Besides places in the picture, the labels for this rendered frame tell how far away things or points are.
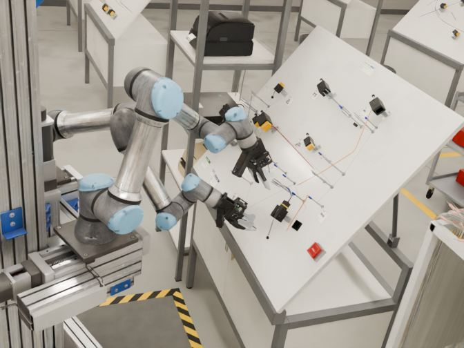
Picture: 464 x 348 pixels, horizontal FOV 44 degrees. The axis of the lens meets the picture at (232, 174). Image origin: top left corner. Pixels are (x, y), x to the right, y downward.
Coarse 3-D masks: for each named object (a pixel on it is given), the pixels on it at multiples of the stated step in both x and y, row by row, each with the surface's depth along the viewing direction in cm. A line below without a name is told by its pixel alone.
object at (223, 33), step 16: (208, 16) 308; (224, 16) 306; (240, 16) 314; (192, 32) 310; (208, 32) 297; (224, 32) 300; (240, 32) 303; (208, 48) 301; (224, 48) 304; (240, 48) 308
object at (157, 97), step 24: (144, 72) 181; (144, 96) 177; (168, 96) 176; (144, 120) 179; (168, 120) 183; (144, 144) 182; (120, 168) 186; (144, 168) 186; (120, 192) 186; (96, 216) 193; (120, 216) 184
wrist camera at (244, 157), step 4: (244, 152) 224; (248, 152) 222; (240, 156) 225; (244, 156) 223; (248, 156) 222; (240, 160) 224; (244, 160) 222; (248, 160) 223; (236, 164) 225; (240, 164) 223; (244, 164) 222; (236, 168) 223; (240, 168) 222; (244, 168) 223; (232, 172) 225; (236, 172) 223; (240, 172) 222; (240, 176) 223
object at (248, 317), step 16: (240, 272) 269; (224, 288) 292; (240, 288) 271; (240, 304) 272; (256, 304) 253; (240, 320) 274; (256, 320) 255; (240, 336) 275; (256, 336) 256; (272, 336) 239
